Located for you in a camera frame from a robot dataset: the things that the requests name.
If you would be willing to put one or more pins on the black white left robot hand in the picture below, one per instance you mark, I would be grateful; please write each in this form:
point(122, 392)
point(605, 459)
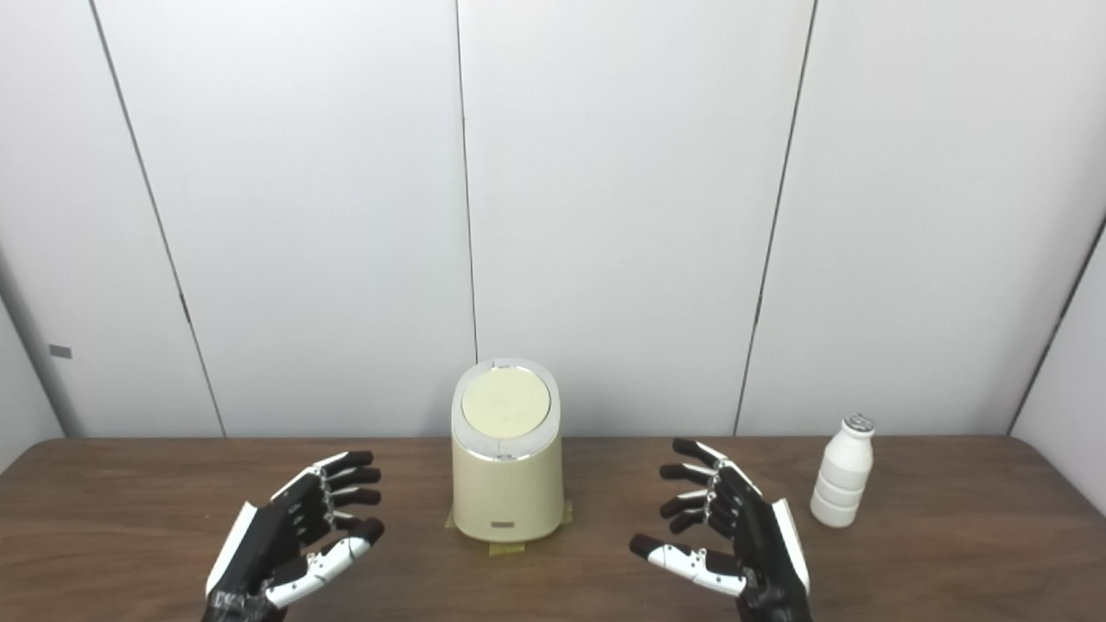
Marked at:
point(276, 527)

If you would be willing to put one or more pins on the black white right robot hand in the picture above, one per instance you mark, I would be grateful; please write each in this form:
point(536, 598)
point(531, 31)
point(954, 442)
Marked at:
point(760, 544)

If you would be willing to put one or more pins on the cream-colored bin body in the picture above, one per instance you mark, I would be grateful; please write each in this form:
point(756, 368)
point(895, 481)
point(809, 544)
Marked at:
point(508, 492)

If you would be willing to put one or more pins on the small white plastic bottle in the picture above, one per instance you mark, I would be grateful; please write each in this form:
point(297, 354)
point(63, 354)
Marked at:
point(842, 479)

